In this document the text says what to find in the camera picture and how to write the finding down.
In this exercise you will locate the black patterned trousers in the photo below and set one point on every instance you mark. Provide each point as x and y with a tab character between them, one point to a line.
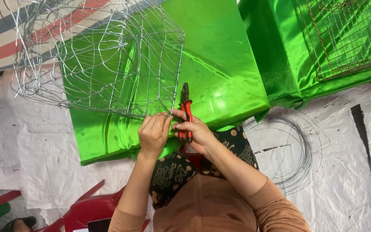
172	174

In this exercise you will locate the red plastic chair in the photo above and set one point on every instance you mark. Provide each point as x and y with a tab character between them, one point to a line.
89	209

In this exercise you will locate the white plastic floor sheet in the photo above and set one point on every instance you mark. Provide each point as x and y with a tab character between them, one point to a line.
27	145

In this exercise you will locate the red plastic stool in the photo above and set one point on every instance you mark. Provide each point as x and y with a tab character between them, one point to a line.
193	160

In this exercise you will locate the green satin covered table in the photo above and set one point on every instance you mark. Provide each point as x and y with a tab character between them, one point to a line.
217	64

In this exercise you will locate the person's right hand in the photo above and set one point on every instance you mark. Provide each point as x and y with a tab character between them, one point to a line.
198	133

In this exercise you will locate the dark phone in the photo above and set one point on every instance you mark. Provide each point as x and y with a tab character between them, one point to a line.
99	225

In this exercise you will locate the person's left hand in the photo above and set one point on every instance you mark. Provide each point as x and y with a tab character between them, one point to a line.
153	137

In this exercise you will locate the green satin covered bench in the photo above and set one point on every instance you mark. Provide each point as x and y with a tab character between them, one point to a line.
275	48

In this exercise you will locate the brown shirt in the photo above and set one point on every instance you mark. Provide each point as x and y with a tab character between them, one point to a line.
204	206

